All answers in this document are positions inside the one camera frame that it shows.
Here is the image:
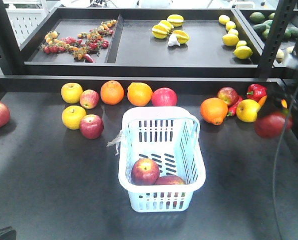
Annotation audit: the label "dark red apple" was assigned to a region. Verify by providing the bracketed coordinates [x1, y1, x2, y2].
[254, 112, 287, 139]
[80, 114, 104, 140]

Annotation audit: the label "light blue plastic basket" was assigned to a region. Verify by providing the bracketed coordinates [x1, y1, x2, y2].
[107, 106, 206, 213]

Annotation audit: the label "red yellow apple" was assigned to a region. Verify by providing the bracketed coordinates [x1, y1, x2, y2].
[131, 158, 160, 186]

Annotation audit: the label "orange far right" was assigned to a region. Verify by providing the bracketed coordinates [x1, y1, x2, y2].
[258, 95, 268, 107]

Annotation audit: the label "red bell pepper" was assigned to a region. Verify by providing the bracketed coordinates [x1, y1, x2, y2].
[247, 83, 267, 102]

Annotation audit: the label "yellow apple right group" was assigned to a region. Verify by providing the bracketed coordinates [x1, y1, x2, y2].
[236, 99, 261, 123]

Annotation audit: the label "red apple right group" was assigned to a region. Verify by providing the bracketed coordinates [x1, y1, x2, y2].
[217, 86, 239, 107]

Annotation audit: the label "orange with navel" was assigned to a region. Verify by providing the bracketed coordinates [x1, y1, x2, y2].
[200, 97, 228, 126]

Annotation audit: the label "white garlic bulb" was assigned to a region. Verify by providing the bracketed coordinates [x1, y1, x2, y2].
[168, 34, 181, 47]

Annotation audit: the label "large red apple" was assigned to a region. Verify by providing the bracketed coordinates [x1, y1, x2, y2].
[151, 87, 178, 107]

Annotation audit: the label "orange right of pair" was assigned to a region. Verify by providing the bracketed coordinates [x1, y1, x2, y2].
[127, 82, 153, 107]

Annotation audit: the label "orange of pair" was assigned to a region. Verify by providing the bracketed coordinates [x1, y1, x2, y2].
[100, 80, 124, 105]
[127, 82, 153, 107]

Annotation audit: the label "orange left of pair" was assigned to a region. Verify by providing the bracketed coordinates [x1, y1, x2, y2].
[100, 80, 124, 105]

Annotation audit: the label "small red apple back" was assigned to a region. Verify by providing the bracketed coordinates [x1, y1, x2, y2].
[79, 89, 99, 109]

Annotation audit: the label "dark red apple front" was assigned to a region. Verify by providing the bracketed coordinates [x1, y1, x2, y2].
[80, 114, 104, 140]

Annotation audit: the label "yellow apple back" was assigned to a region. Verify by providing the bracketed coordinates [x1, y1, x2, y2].
[60, 82, 83, 104]

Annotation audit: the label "yellow apple front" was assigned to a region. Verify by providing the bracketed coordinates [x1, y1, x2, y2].
[61, 105, 86, 130]

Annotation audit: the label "black wooden produce stand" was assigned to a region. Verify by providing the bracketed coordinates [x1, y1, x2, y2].
[0, 2, 298, 240]

